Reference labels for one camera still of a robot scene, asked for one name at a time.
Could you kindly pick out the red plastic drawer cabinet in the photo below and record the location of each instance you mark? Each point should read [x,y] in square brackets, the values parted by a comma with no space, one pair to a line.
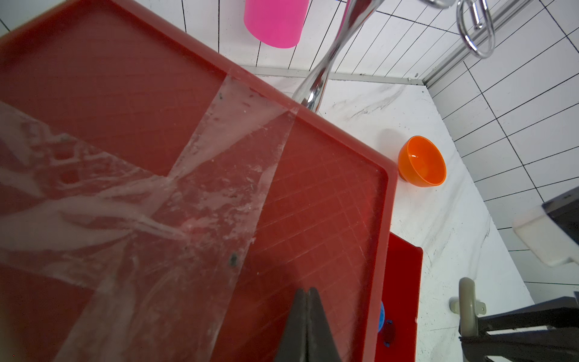
[161,203]

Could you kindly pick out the pink plastic goblet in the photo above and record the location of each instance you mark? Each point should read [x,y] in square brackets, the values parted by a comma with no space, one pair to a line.
[277,23]

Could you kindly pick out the orange plastic bowl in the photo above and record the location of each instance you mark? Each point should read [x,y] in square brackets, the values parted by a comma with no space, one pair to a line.
[421,164]

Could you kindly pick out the red drawer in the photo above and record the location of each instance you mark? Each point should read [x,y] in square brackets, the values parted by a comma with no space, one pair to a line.
[400,294]

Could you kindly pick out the olive fruit knife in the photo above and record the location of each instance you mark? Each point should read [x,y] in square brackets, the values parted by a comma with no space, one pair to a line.
[468,307]

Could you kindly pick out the blue drawer knob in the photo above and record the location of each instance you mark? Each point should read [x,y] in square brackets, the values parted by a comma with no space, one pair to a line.
[381,317]

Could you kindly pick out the silver wire cup rack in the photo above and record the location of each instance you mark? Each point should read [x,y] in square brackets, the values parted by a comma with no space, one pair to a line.
[311,91]

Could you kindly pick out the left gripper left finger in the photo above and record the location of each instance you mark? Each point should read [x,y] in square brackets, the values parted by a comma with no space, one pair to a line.
[293,344]

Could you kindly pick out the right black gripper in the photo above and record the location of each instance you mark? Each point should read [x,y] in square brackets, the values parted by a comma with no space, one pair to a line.
[545,331]

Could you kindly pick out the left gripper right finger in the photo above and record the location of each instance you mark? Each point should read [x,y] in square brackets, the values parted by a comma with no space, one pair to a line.
[320,343]

